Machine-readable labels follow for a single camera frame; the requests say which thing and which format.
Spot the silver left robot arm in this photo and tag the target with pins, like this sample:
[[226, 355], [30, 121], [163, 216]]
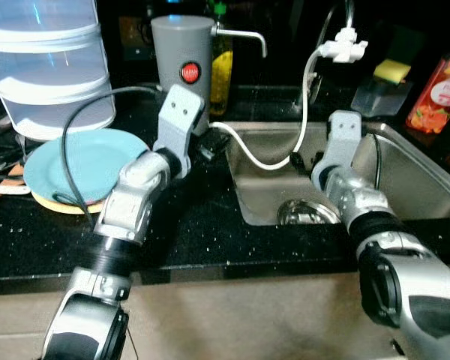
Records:
[[127, 206]]

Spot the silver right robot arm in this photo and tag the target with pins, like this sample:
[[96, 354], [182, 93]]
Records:
[[394, 255]]

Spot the cream floral plate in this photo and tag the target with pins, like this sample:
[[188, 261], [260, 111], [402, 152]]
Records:
[[56, 205]]

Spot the peach hand soap pump bottle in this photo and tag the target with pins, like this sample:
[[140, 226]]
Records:
[[435, 97]]

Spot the yellow sponge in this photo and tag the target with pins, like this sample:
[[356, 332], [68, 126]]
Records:
[[392, 71]]

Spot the chrome sink faucet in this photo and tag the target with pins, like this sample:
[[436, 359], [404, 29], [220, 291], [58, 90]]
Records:
[[349, 11]]

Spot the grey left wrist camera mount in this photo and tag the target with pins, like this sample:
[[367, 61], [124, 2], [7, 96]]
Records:
[[176, 124]]

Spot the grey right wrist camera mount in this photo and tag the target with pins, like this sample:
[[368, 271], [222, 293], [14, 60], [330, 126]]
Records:
[[343, 139]]

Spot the white tiered plastic food cover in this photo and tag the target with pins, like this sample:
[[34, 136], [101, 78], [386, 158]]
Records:
[[45, 67]]

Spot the teal plate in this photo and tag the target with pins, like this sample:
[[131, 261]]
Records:
[[90, 161]]

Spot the white flat strip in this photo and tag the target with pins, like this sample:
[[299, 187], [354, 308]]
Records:
[[4, 189]]

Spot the clear plastic sponge holder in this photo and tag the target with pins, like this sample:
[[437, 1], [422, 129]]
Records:
[[375, 97]]

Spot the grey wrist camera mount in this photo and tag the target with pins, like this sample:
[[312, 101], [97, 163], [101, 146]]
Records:
[[343, 139], [176, 124]]

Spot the yellow dish soap bottle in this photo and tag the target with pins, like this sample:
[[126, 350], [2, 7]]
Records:
[[221, 71]]

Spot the stainless steel sink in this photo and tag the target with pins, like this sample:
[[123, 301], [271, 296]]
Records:
[[424, 180]]

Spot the white faucet diverter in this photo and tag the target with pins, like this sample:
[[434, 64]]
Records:
[[343, 46]]

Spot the grey water filter canister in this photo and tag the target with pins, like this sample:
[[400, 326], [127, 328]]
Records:
[[180, 52]]

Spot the stainless steel bowl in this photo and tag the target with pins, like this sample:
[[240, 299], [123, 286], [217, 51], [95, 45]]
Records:
[[307, 214]]

